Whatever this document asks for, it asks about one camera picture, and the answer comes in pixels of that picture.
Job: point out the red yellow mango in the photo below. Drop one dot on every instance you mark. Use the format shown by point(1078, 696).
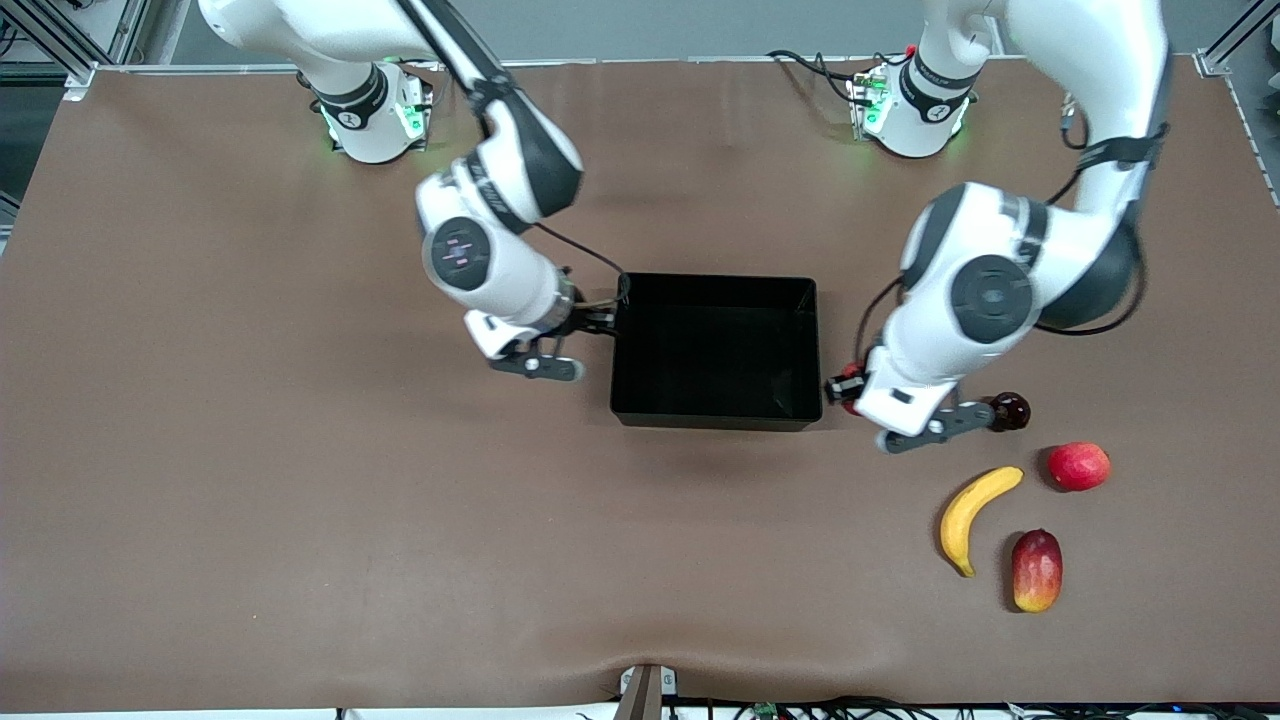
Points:
point(1037, 572)

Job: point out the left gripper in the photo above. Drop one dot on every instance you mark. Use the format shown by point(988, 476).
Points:
point(843, 383)

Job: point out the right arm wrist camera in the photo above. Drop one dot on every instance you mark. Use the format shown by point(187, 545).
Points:
point(540, 367)

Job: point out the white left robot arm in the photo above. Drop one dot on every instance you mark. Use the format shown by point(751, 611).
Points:
point(1000, 240)

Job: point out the small red yellow apple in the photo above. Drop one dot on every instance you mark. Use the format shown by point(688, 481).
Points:
point(852, 407)

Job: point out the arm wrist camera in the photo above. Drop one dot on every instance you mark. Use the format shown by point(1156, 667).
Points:
point(540, 367)
point(935, 428)

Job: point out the brown table mat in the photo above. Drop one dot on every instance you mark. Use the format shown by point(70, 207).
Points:
point(300, 500)

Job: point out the camera mount post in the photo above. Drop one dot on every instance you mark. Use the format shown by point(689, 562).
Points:
point(645, 695)

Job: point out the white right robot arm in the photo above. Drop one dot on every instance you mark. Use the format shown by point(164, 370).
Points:
point(520, 285)

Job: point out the dark purple plum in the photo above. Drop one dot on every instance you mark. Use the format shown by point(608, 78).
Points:
point(1012, 412)

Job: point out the black plastic box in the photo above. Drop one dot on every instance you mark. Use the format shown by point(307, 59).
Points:
point(715, 350)

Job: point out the round red apple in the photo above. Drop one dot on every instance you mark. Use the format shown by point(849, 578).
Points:
point(1078, 467)

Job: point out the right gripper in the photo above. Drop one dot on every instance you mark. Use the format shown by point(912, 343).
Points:
point(592, 321)

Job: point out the aluminium frame profile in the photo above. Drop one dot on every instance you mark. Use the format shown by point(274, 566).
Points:
point(1225, 50)
point(75, 60)

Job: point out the yellow banana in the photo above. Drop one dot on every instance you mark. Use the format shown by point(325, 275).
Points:
point(962, 525)

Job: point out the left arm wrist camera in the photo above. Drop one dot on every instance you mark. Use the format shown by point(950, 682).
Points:
point(935, 428)

